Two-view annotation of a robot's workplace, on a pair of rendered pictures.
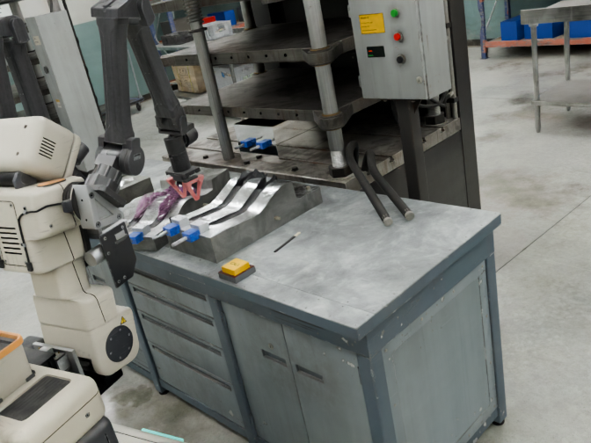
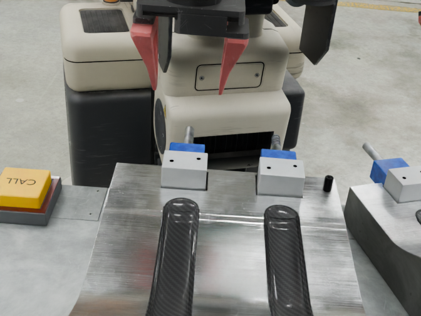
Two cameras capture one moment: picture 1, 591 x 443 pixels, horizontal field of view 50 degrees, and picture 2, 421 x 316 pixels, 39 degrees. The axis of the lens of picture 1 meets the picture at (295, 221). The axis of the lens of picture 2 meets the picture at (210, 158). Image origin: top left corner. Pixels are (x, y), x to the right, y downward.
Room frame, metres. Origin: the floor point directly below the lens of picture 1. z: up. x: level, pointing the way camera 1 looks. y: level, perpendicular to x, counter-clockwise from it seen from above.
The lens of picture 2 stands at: (2.26, -0.11, 1.29)
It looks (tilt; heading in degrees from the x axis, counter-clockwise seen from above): 33 degrees down; 130
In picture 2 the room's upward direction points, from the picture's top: 4 degrees clockwise
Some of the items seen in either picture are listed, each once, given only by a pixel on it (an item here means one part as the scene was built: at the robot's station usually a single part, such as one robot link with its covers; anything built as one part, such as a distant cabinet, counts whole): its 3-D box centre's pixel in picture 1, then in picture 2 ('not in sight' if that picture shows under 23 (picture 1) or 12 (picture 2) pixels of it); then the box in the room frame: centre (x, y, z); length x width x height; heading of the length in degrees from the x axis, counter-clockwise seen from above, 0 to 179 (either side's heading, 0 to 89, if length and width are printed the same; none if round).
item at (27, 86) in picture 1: (30, 93); not in sight; (1.95, 0.70, 1.40); 0.11 x 0.06 x 0.43; 57
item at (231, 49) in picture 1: (288, 54); not in sight; (3.07, -0.13, 1.20); 1.29 x 0.83 x 0.19; 41
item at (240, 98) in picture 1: (297, 104); not in sight; (3.07, -0.13, 0.96); 1.29 x 0.83 x 0.18; 41
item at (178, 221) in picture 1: (169, 230); (277, 163); (1.93, 0.41, 0.89); 0.13 x 0.05 x 0.05; 129
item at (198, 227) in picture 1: (188, 236); (187, 157); (1.84, 0.34, 0.89); 0.13 x 0.05 x 0.05; 131
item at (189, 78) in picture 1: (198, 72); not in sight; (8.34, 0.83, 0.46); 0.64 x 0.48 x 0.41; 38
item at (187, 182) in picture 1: (191, 185); (169, 47); (1.85, 0.29, 1.05); 0.07 x 0.07 x 0.09; 41
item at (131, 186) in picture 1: (124, 191); not in sight; (2.65, 0.70, 0.84); 0.20 x 0.15 x 0.07; 131
